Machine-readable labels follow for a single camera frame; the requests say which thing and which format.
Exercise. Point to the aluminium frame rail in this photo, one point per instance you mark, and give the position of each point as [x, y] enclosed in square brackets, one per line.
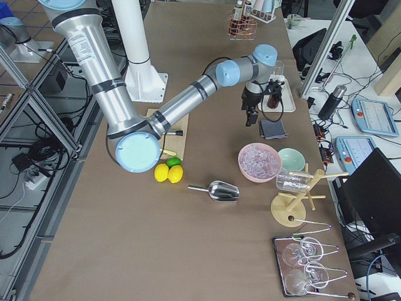
[46, 134]

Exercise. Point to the clear glass on stand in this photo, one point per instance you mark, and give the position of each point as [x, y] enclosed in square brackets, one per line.
[293, 181]

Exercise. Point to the bamboo cutting board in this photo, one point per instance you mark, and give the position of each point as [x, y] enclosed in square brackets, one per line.
[177, 143]

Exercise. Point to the tea bottle near handle end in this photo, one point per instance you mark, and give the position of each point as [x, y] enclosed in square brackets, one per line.
[237, 11]

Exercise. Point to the blue teach pendant tablet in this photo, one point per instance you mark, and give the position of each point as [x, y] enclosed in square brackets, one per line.
[374, 117]

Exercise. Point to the pink bowl with ice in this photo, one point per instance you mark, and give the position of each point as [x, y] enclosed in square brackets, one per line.
[259, 162]

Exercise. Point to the cream rectangular tray plate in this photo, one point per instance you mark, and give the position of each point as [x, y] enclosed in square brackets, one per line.
[287, 104]

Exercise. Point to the green lime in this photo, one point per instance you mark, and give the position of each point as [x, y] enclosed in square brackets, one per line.
[173, 161]

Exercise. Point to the yellow lemon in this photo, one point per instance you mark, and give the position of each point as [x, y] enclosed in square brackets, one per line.
[161, 172]
[175, 174]

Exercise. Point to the yellow plastic knife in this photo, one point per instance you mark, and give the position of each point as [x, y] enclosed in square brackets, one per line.
[169, 152]

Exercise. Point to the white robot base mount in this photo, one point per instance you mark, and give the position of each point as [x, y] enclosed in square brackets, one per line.
[144, 82]

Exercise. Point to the tea bottle white cap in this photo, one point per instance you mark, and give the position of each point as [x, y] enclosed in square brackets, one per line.
[247, 8]
[274, 90]

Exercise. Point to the grey folded cloth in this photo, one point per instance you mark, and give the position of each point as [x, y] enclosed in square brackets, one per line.
[272, 130]

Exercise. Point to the wooden glass drying stand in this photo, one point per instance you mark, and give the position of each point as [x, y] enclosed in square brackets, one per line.
[287, 207]

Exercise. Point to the metal reacher grabber tool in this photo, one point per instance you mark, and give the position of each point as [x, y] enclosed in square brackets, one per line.
[349, 46]

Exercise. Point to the black tray with glasses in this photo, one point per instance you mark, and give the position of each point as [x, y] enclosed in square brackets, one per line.
[334, 274]

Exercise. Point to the wine glass upper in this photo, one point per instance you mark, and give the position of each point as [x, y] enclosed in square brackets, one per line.
[301, 252]

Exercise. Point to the green bowl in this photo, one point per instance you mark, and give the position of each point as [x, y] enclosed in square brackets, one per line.
[291, 159]

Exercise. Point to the black monitor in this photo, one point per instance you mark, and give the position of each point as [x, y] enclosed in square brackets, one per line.
[374, 191]

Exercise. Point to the steel muddler black tip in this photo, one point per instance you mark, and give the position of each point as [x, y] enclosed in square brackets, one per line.
[175, 132]

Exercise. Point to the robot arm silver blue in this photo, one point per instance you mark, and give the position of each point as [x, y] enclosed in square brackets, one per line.
[133, 103]

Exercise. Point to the copper wire bottle basket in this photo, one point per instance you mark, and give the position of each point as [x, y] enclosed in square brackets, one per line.
[240, 29]

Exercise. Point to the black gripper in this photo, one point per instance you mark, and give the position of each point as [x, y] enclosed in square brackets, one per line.
[251, 100]

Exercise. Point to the metal ice scoop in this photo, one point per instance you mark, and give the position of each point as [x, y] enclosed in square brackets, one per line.
[219, 191]

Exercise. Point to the wine glass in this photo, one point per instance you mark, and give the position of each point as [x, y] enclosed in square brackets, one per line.
[311, 278]
[301, 252]

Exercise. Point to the black thermos bottle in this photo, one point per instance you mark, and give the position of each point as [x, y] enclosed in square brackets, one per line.
[332, 102]

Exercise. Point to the clear glass on tray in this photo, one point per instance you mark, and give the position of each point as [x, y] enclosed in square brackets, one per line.
[278, 69]

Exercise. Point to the wine glass lower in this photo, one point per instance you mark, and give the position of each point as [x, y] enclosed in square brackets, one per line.
[311, 278]

